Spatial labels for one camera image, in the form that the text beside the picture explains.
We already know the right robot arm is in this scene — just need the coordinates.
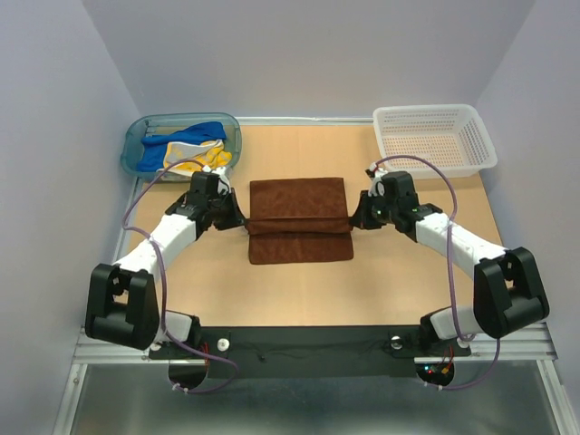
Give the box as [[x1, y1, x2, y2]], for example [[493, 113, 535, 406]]
[[350, 169, 550, 353]]

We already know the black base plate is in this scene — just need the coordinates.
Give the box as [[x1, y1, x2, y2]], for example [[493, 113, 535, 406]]
[[148, 324, 472, 379]]

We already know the teal plastic bin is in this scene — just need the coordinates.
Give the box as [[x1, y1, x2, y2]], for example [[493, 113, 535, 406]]
[[121, 112, 242, 181]]

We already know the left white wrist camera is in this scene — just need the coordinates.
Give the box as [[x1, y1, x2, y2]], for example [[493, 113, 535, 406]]
[[202, 165, 231, 195]]

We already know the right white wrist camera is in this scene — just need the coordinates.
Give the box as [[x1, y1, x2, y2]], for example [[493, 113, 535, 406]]
[[365, 163, 388, 197]]

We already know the aluminium frame rail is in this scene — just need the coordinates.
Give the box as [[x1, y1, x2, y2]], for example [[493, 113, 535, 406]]
[[53, 116, 580, 435]]

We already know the white plastic basket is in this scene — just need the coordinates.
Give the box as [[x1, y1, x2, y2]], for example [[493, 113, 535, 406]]
[[372, 104, 498, 179]]

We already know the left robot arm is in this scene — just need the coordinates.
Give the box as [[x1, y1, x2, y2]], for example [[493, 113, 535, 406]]
[[84, 167, 246, 357]]

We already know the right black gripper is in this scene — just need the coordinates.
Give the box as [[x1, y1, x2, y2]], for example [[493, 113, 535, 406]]
[[352, 188, 399, 229]]

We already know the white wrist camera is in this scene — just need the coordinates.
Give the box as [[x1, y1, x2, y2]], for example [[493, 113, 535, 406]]
[[202, 165, 231, 195], [365, 163, 388, 197]]

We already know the brown towel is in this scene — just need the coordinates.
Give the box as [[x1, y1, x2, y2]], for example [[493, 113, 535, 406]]
[[246, 177, 354, 266]]

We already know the blue towel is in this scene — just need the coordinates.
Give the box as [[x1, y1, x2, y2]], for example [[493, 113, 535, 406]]
[[137, 121, 232, 173]]

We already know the yellow white towel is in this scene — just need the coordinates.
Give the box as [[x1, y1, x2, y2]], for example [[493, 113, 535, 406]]
[[162, 140, 233, 177]]

